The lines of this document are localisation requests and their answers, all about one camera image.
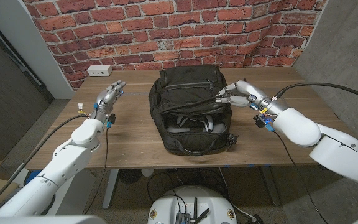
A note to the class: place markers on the white black game controller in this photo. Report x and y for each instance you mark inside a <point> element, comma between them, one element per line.
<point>194,123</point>

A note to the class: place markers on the white power strip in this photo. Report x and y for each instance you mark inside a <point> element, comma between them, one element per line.
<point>99,70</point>

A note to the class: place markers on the white table leg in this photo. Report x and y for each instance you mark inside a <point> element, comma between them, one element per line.
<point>110,189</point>

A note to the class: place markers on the white robot chest edge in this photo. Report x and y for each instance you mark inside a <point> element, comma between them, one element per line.
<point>42,221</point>

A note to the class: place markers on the white robot torso base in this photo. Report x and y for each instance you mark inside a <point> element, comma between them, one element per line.
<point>166,205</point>

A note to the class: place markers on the red brick print backdrop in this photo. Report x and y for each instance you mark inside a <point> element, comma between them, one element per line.
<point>166,31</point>

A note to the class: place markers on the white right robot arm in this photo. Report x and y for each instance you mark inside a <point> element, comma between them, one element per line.
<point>322,140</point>

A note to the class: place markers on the black round floor object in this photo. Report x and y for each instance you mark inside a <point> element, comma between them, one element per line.
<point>130,176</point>

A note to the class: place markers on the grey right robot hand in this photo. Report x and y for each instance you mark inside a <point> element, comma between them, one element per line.
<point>244,93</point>

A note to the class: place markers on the black backpack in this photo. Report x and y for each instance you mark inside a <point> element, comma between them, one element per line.
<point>188,93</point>

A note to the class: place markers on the small grey computer box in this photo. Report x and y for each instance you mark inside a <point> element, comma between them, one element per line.
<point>182,218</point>

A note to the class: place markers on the slanted black antenna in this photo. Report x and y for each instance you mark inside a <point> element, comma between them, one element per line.
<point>204,214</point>

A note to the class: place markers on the upright black antenna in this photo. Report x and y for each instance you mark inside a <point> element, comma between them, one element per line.
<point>195,208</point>

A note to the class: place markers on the blue black floor pad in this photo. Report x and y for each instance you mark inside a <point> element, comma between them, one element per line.
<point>31,177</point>

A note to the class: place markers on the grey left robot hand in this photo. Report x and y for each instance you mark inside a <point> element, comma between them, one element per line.
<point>107,98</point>

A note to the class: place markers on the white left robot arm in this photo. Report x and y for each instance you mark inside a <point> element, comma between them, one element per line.
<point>57,168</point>

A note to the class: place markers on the grey table leg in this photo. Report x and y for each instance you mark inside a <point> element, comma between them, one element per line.
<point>272,186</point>

